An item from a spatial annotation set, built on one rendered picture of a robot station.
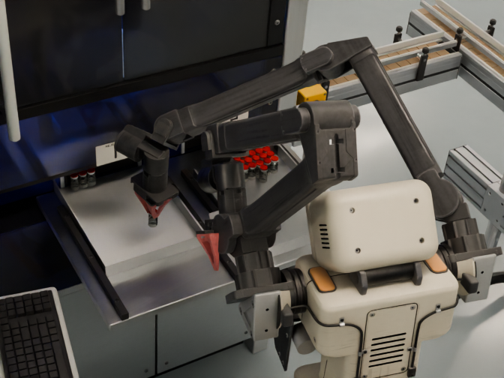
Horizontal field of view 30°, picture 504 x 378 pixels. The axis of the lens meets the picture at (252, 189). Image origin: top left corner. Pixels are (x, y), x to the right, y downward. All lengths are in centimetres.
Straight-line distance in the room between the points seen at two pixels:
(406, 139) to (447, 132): 236
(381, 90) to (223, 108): 35
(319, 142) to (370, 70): 54
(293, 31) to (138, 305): 79
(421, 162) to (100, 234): 82
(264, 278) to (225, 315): 125
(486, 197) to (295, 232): 100
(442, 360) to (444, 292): 155
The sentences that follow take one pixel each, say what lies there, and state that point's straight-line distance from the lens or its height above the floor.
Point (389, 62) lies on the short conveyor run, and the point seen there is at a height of 96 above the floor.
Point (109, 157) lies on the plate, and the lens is 234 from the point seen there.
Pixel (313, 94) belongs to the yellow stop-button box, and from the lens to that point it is 256.
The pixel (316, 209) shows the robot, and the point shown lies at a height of 133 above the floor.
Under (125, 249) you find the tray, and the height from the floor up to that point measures 88.
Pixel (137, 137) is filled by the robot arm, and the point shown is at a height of 117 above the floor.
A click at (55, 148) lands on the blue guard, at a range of 226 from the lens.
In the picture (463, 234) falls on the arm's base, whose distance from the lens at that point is 190.
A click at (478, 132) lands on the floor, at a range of 435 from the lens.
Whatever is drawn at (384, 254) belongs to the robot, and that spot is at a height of 131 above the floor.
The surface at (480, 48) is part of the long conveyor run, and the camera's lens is 303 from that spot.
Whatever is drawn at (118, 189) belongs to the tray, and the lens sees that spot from 244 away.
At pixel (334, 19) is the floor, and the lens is 500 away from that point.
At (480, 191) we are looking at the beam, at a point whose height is 50.
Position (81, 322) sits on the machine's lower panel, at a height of 45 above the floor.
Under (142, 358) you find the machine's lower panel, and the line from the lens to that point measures 294.
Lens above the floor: 246
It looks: 40 degrees down
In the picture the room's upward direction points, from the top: 5 degrees clockwise
